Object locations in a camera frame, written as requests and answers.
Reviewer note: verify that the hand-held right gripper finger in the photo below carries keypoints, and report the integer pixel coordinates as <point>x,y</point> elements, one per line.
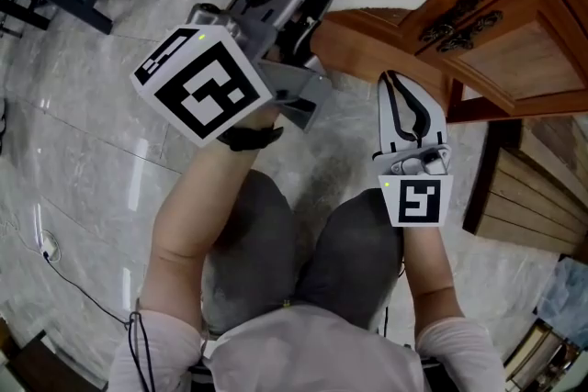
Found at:
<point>388,128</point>
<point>434,124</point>

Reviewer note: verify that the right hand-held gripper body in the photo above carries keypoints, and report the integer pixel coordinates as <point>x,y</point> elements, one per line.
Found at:
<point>418,202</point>

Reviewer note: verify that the light metal frame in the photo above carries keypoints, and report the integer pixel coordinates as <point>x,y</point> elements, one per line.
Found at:
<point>537,358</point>

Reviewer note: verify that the wooden cabinet door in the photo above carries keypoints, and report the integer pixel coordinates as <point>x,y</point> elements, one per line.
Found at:
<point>528,59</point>
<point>390,36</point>

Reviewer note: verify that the person's white shirt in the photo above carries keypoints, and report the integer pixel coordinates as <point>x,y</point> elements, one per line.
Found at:
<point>312,358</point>

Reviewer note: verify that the person's leg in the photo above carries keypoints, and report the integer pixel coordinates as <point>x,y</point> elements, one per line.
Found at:
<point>353,252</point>
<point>252,243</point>

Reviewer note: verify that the person's left forearm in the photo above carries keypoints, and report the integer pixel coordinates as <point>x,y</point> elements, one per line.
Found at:
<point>193,206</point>

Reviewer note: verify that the person's left leg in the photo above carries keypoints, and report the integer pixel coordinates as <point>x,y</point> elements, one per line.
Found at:
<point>252,243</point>

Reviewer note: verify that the blue plastic sheet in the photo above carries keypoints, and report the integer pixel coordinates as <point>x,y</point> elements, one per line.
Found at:
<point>565,303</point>

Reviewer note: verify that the person's right forearm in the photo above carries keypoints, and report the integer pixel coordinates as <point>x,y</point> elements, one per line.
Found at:
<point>429,271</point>

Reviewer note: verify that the person's left hand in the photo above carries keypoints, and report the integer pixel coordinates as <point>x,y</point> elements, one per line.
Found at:
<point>271,55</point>

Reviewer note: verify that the person's right leg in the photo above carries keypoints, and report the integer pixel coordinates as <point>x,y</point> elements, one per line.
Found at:
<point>353,252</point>

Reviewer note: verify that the black wristband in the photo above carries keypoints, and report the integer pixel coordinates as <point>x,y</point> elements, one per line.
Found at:
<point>250,137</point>

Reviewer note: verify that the white power adapter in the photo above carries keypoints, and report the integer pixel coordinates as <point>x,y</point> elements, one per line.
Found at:
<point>48,246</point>

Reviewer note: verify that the dark brown wooden furniture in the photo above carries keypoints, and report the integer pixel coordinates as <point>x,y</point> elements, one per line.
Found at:
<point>41,367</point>

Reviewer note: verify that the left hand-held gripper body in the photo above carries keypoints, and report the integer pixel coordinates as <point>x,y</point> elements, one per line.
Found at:
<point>202,92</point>

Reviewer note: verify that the wooden slatted crate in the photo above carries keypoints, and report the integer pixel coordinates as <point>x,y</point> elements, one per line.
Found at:
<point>523,193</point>

